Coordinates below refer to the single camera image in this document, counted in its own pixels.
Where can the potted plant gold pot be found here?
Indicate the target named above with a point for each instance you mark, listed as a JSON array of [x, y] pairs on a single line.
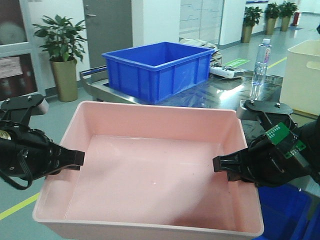
[[63, 42]]

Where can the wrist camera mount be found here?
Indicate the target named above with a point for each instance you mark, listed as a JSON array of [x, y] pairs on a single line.
[[20, 109], [267, 113]]

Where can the cream plastic basket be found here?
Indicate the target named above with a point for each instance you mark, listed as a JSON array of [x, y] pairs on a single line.
[[301, 82]]

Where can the green circuit board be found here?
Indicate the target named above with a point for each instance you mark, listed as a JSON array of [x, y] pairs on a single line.
[[285, 141]]

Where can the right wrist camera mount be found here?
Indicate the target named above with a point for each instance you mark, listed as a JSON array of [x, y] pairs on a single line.
[[267, 113]]

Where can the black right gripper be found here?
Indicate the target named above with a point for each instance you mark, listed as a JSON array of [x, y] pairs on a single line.
[[267, 166]]

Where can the blue plastic crate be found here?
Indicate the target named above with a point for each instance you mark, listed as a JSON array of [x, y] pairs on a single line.
[[157, 71]]

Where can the pink plastic bin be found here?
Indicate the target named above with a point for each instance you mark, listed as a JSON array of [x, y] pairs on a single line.
[[148, 175]]

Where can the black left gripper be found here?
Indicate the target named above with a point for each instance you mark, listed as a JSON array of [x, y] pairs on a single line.
[[28, 154]]

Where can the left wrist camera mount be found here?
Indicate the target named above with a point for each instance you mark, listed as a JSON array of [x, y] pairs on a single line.
[[20, 109]]

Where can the clear water bottle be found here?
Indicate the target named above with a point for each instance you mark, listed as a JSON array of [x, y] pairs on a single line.
[[260, 68]]

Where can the white power strip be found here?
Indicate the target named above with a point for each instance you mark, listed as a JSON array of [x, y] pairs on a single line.
[[227, 72]]

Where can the blue crate lower right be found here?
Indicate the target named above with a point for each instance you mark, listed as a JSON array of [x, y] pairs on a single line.
[[287, 212]]

